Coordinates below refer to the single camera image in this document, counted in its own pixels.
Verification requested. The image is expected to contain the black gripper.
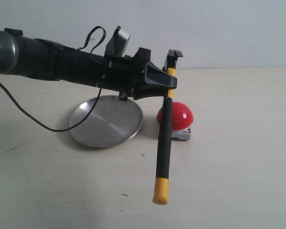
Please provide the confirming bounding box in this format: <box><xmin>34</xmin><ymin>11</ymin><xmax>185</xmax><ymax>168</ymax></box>
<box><xmin>95</xmin><ymin>47</ymin><xmax>177</xmax><ymax>100</ymax></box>

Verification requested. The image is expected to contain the black and yellow claw hammer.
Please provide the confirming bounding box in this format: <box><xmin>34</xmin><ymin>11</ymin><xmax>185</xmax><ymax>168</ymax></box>
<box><xmin>152</xmin><ymin>49</ymin><xmax>184</xmax><ymax>206</ymax></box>

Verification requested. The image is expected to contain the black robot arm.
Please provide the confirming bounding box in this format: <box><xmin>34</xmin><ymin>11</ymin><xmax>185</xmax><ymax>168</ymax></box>
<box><xmin>0</xmin><ymin>27</ymin><xmax>177</xmax><ymax>100</ymax></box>

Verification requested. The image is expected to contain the red dome push button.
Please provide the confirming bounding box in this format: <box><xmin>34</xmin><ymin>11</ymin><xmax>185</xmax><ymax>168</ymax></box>
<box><xmin>171</xmin><ymin>102</ymin><xmax>194</xmax><ymax>141</ymax></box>

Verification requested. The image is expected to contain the round stainless steel plate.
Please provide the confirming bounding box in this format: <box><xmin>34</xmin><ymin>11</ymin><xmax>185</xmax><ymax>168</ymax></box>
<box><xmin>69</xmin><ymin>95</ymin><xmax>144</xmax><ymax>148</ymax></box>

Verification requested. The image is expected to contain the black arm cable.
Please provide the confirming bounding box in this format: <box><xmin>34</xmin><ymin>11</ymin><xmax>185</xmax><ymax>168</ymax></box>
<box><xmin>0</xmin><ymin>25</ymin><xmax>107</xmax><ymax>132</ymax></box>

